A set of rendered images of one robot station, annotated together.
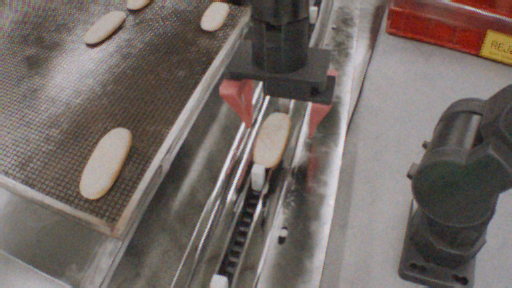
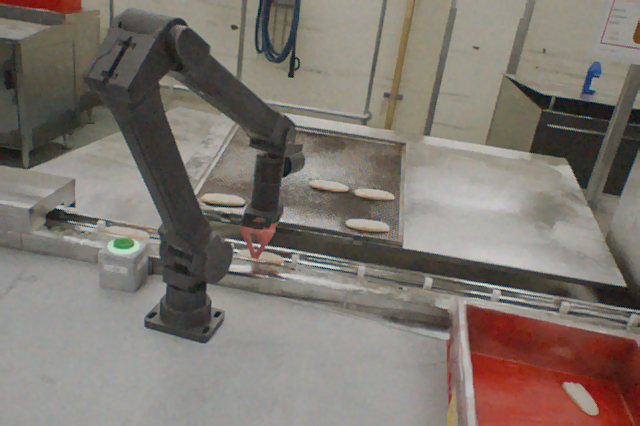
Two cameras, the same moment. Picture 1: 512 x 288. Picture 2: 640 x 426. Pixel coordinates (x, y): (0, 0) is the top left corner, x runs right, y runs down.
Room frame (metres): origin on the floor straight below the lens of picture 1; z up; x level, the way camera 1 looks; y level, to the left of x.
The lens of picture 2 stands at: (0.25, -1.07, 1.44)
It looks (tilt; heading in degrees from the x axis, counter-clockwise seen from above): 24 degrees down; 78
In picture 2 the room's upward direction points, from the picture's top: 8 degrees clockwise
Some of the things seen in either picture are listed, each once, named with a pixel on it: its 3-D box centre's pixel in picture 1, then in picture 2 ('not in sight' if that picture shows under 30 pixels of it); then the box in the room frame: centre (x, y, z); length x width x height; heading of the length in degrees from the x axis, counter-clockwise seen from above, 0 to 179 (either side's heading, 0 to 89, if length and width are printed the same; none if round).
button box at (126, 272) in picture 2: not in sight; (124, 271); (0.09, -0.08, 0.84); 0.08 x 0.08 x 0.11; 75
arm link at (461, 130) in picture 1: (459, 172); (193, 259); (0.22, -0.19, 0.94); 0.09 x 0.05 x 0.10; 54
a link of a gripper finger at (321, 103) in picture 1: (301, 101); (258, 234); (0.34, -0.05, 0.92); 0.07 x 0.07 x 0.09; 75
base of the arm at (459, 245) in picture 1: (451, 224); (186, 303); (0.21, -0.21, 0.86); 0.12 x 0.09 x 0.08; 158
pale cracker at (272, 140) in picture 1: (272, 136); (261, 256); (0.35, -0.02, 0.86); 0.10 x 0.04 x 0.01; 165
